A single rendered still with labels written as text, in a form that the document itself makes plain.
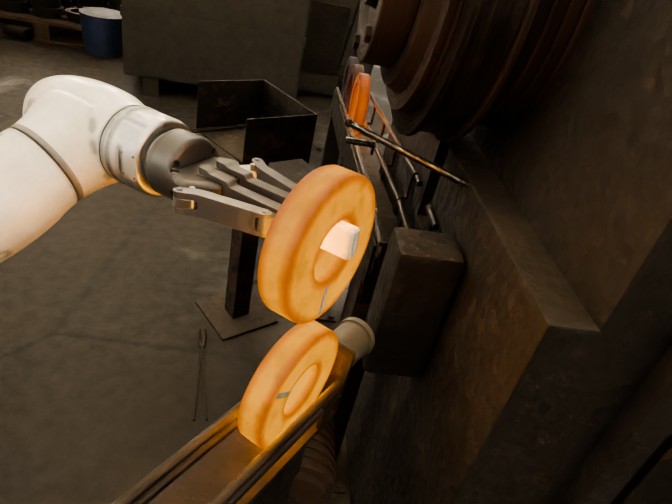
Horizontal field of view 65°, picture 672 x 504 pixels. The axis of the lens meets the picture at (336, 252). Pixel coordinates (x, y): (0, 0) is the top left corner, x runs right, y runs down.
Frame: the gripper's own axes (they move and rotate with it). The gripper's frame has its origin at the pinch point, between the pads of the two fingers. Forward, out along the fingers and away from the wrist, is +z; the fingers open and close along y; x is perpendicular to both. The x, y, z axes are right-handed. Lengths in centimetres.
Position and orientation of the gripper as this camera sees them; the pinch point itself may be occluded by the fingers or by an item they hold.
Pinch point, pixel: (322, 230)
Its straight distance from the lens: 49.8
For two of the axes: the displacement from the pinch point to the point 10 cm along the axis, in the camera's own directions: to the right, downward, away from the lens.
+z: 8.3, 3.9, -3.9
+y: -5.3, 3.8, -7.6
